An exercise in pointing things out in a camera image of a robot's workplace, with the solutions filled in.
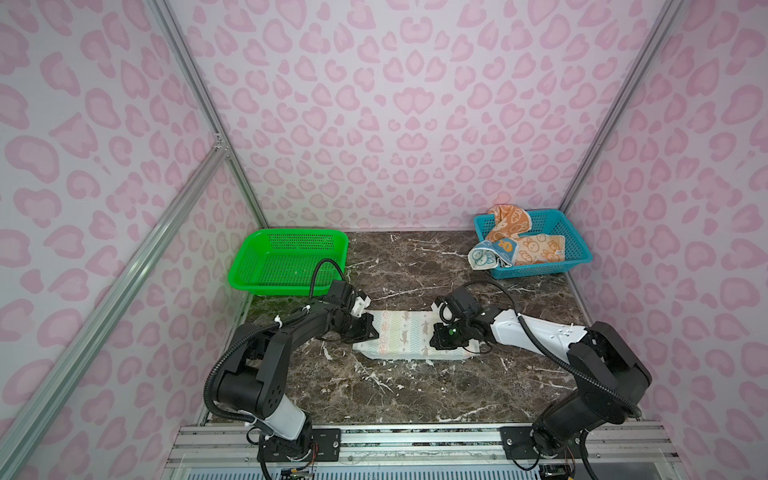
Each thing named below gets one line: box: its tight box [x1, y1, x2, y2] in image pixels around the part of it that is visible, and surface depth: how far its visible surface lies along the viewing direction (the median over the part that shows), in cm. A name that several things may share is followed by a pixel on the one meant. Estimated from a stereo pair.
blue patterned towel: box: [468, 238, 519, 270], surface depth 102 cm
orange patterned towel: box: [486, 205, 566, 266], surface depth 114 cm
